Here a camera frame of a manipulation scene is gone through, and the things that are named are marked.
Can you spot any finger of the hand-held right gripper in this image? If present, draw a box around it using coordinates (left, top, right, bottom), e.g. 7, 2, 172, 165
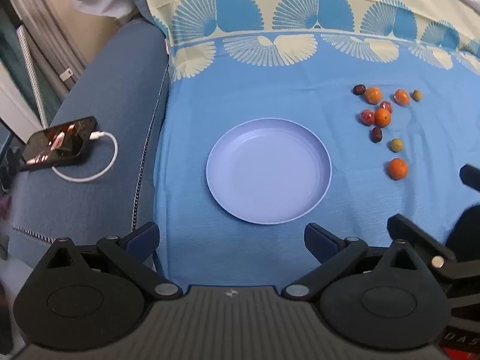
460, 164, 480, 196
387, 214, 480, 283

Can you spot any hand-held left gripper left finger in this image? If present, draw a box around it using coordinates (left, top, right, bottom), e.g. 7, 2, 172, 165
33, 222, 184, 301

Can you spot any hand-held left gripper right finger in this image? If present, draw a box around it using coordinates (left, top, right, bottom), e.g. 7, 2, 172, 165
281, 222, 437, 301

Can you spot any lilac round plate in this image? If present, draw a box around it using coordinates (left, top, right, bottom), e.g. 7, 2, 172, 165
205, 118, 333, 226

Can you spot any black smartphone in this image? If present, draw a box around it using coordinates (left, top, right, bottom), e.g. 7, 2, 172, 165
18, 116, 99, 172

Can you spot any blue fan-print blanket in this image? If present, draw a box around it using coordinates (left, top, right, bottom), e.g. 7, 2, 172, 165
136, 0, 480, 293

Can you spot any grey curtain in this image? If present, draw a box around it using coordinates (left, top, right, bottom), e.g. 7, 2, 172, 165
0, 0, 88, 128

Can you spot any white charging cable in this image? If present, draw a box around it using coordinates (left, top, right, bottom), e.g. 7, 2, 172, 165
52, 130, 119, 184

